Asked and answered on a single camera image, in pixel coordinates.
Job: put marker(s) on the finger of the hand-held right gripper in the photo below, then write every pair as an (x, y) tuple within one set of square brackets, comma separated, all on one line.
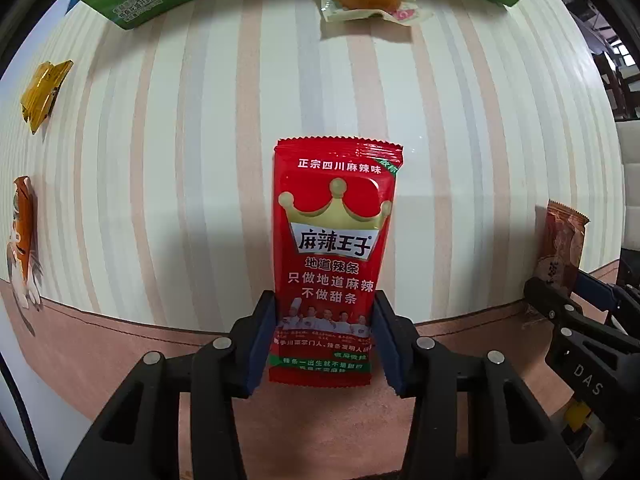
[(547, 300), (595, 287)]

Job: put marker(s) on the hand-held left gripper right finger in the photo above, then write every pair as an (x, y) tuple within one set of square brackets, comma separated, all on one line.
[(389, 347)]

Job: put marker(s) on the orange cat print snack packet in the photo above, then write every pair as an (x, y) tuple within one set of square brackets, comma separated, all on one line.
[(24, 215)]

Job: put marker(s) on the gold snack packet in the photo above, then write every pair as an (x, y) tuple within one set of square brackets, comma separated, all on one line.
[(45, 92)]

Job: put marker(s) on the long red crown snack packet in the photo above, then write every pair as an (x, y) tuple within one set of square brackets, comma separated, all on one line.
[(335, 220)]

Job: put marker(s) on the brown red snack packet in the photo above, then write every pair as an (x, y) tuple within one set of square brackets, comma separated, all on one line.
[(562, 245)]

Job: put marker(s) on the brown wooden chair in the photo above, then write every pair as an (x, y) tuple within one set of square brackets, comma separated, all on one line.
[(607, 65)]

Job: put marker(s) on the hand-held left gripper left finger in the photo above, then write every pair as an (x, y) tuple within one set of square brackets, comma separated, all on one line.
[(260, 347)]

